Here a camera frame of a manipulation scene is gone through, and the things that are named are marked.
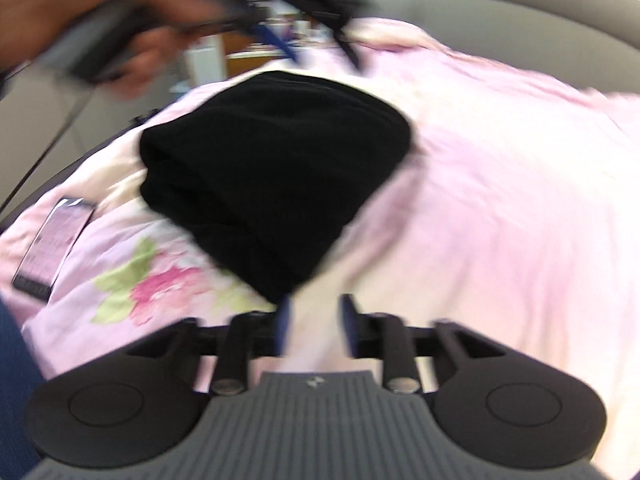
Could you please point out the smartphone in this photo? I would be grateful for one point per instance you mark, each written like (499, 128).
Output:
(52, 247)

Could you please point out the pink bed sheet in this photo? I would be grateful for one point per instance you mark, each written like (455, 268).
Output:
(500, 185)

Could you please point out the pink floral quilt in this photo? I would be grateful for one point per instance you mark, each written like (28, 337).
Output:
(150, 280)

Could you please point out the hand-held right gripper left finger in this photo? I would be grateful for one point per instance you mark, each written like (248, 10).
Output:
(283, 325)

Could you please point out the person's leg in blue jeans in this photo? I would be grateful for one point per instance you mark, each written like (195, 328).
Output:
(15, 400)

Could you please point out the grey padded headboard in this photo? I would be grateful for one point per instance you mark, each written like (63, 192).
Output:
(500, 10)

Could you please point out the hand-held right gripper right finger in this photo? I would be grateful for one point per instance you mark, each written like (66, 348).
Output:
(348, 325)

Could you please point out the black pants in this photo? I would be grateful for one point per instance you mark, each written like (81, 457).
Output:
(275, 160)

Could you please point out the cluttered wooden desk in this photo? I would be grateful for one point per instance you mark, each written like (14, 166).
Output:
(260, 60)

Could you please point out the white box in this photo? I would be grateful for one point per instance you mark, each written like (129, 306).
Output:
(207, 60)

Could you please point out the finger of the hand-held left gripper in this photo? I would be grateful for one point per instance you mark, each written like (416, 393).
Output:
(275, 40)

